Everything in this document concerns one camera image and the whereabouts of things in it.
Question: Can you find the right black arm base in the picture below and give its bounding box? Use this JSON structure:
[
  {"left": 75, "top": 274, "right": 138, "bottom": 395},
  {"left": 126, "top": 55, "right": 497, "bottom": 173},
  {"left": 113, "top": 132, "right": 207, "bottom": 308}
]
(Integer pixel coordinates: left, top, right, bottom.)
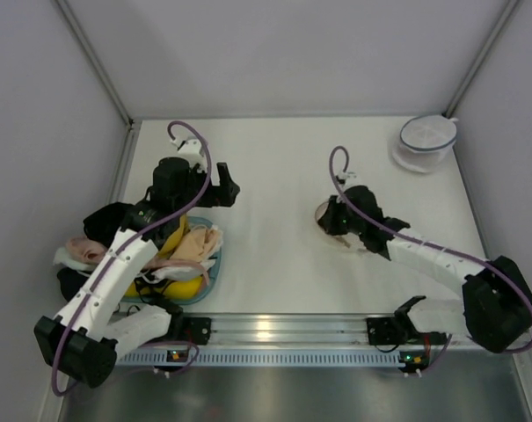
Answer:
[{"left": 366, "top": 316, "right": 424, "bottom": 346}]

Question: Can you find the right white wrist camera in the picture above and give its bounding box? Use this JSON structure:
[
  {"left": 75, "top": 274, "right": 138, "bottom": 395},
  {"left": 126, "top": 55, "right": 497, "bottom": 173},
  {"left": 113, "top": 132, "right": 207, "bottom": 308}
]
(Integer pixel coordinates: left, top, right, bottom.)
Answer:
[{"left": 336, "top": 171, "right": 357, "bottom": 186}]

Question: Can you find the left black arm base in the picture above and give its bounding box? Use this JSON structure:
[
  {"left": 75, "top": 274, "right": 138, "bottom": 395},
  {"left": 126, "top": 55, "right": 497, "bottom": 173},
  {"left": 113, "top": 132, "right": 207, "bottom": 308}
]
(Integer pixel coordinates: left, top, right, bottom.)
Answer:
[{"left": 165, "top": 315, "right": 212, "bottom": 346}]

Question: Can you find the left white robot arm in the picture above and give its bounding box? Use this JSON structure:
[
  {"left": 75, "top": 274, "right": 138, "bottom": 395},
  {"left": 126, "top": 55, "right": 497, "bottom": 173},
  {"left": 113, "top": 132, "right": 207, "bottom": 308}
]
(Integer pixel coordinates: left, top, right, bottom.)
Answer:
[{"left": 33, "top": 156, "right": 240, "bottom": 388}]

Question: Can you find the teal plastic basket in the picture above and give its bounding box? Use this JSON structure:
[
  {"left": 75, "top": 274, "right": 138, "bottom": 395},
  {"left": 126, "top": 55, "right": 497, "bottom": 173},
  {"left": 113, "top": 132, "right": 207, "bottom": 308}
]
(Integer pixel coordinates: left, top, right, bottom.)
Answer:
[{"left": 123, "top": 217, "right": 222, "bottom": 305}]

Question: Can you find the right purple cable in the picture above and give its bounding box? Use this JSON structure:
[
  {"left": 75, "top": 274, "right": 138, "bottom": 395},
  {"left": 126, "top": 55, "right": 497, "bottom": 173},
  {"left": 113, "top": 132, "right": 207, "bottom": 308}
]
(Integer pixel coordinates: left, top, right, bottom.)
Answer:
[{"left": 328, "top": 145, "right": 532, "bottom": 355}]

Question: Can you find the purple cable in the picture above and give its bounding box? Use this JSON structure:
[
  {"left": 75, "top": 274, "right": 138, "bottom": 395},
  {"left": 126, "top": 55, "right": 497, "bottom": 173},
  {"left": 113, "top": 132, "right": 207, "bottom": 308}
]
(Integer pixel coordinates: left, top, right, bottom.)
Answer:
[
  {"left": 49, "top": 120, "right": 214, "bottom": 396},
  {"left": 328, "top": 145, "right": 532, "bottom": 355}
]

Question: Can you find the white blue-rimmed laundry bag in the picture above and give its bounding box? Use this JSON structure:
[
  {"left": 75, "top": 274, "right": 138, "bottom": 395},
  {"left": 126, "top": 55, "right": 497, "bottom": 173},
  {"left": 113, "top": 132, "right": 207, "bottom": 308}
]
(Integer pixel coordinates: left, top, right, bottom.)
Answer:
[{"left": 391, "top": 114, "right": 458, "bottom": 173}]

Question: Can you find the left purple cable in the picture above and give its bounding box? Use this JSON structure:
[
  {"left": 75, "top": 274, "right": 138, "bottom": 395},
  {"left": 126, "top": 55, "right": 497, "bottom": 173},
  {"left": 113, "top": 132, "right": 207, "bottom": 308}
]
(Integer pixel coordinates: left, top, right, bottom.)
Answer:
[{"left": 49, "top": 120, "right": 214, "bottom": 396}]

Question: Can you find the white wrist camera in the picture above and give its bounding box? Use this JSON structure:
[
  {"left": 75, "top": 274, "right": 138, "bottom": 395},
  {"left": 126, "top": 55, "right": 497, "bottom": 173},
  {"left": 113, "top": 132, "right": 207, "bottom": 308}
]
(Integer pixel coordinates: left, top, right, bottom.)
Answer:
[
  {"left": 336, "top": 171, "right": 357, "bottom": 186},
  {"left": 171, "top": 137, "right": 207, "bottom": 170}
]

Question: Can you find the yellow padded bra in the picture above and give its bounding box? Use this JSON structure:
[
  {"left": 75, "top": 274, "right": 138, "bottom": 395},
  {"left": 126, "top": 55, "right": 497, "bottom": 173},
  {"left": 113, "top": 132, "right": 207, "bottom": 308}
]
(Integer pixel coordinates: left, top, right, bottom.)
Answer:
[{"left": 124, "top": 276, "right": 205, "bottom": 301}]

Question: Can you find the pink bra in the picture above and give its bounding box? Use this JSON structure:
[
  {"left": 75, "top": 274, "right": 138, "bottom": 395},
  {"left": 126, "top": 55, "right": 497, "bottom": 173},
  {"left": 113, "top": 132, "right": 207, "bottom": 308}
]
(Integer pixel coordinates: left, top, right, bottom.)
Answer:
[{"left": 65, "top": 237, "right": 107, "bottom": 265}]

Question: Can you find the perforated cable duct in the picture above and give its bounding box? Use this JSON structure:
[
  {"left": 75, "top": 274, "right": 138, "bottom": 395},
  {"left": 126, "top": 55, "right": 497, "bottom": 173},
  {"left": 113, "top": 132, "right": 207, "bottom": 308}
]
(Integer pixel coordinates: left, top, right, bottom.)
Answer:
[{"left": 117, "top": 349, "right": 405, "bottom": 367}]

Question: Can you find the white lace garment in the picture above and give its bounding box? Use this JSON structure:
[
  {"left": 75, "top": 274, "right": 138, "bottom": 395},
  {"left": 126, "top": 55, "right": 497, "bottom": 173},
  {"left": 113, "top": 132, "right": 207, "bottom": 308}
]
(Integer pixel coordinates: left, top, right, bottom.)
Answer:
[{"left": 53, "top": 247, "right": 95, "bottom": 273}]

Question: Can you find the beige mesh laundry bag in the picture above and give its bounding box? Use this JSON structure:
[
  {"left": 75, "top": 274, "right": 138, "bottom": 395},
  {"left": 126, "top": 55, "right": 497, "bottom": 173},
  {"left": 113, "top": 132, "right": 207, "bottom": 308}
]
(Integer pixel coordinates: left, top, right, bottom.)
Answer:
[{"left": 314, "top": 200, "right": 368, "bottom": 254}]

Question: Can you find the aluminium mounting rail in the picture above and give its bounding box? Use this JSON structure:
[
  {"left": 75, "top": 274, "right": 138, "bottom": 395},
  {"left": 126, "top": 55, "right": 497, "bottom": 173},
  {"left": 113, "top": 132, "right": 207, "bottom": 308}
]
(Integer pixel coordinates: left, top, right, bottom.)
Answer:
[{"left": 102, "top": 312, "right": 530, "bottom": 351}]

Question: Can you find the beige bra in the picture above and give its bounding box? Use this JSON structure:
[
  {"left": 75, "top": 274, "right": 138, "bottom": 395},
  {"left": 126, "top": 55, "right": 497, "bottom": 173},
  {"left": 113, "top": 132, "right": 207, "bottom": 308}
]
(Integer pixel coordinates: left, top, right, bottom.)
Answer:
[{"left": 171, "top": 225, "right": 223, "bottom": 263}]

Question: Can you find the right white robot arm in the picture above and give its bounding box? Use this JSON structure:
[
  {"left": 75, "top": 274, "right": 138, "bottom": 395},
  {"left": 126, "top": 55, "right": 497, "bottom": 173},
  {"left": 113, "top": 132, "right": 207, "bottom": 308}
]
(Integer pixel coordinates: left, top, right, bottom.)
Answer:
[{"left": 317, "top": 186, "right": 532, "bottom": 353}]

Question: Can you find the black garment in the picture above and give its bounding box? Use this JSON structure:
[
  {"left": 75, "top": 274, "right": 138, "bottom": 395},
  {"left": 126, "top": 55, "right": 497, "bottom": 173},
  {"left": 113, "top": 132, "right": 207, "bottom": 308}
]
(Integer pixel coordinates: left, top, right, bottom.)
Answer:
[{"left": 83, "top": 202, "right": 133, "bottom": 248}]

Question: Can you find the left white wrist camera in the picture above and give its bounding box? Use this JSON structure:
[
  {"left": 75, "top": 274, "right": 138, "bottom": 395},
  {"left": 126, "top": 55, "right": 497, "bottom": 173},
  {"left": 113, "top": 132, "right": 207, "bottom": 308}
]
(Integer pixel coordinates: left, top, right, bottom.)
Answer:
[{"left": 171, "top": 137, "right": 207, "bottom": 170}]

